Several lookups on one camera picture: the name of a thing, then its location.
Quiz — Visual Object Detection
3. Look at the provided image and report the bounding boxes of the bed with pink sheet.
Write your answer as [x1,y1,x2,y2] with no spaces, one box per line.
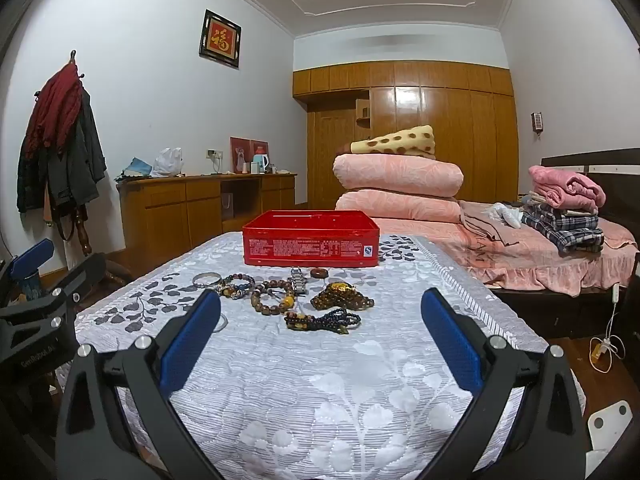
[372,149,640,341]

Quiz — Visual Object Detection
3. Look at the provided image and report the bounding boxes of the white charger cable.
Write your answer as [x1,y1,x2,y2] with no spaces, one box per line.
[590,284,626,373]

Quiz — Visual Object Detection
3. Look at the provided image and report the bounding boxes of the pink folded blanket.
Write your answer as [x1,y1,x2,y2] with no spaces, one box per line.
[529,165,607,209]

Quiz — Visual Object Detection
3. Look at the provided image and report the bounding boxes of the red scarf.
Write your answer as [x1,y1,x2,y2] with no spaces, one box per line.
[25,62,85,161]

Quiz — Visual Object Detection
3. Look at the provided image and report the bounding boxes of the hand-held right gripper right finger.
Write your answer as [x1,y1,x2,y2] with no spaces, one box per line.
[421,287,587,480]

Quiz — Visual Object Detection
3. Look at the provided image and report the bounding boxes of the white crumpled cloth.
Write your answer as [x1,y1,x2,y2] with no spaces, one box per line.
[482,201,523,228]

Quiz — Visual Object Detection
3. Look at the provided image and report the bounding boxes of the wooden wardrobe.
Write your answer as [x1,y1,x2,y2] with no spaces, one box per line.
[292,60,519,211]

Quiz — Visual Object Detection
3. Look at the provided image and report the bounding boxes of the red tin box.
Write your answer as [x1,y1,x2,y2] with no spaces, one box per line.
[242,210,381,268]

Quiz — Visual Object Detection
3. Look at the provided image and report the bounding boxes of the white plastic object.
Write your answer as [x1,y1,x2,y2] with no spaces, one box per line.
[586,400,633,466]

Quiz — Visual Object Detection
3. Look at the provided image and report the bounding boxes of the wooden sideboard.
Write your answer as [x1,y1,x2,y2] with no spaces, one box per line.
[116,172,298,276]

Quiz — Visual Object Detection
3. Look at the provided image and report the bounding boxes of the stack of plaid clothes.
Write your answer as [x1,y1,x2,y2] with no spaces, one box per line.
[521,200,606,253]

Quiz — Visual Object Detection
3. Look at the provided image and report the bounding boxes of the black framed wall picture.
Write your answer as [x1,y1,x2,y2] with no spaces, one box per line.
[198,8,242,69]

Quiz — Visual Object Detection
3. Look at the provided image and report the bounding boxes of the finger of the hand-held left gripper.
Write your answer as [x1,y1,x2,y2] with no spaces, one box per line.
[50,252,108,307]
[7,238,56,283]

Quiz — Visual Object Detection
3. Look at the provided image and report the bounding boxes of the pink folded quilt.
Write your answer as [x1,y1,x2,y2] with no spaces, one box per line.
[335,189,463,223]
[333,152,464,198]

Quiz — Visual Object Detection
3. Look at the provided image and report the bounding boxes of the white plastic bag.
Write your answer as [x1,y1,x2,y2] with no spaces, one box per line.
[151,147,185,177]

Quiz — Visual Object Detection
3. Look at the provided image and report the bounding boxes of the wooden bead bracelet yellow bead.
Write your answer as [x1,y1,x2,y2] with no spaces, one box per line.
[249,279,302,317]

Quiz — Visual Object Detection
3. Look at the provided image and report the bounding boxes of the white leaf-patterned table cover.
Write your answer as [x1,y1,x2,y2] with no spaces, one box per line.
[55,232,586,480]

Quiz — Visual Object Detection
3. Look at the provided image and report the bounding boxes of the amber bead bracelet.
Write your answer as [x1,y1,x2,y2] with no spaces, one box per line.
[310,282,375,312]

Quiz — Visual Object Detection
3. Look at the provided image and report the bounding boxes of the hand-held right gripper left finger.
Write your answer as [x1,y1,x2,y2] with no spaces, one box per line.
[56,288,222,480]

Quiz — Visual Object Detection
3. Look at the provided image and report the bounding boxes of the yellow spotted blanket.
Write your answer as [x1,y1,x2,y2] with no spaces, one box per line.
[350,124,437,157]

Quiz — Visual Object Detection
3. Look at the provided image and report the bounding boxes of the dark bead bracelet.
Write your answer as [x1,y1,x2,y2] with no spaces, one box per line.
[283,309,362,335]

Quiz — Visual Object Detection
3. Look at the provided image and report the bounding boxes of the blue cup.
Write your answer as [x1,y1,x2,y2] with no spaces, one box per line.
[19,271,45,307]

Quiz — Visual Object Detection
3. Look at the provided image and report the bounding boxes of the dark hanging coats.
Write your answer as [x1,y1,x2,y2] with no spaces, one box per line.
[16,87,107,216]

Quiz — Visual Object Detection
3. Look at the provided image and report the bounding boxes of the brown cloth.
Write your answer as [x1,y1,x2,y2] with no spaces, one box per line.
[459,200,526,266]

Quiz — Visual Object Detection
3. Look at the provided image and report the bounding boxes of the multicolour bead bracelet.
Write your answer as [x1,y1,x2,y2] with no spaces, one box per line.
[216,273,257,301]

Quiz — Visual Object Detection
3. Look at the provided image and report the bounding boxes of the blue cloth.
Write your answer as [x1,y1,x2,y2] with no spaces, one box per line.
[115,157,153,181]

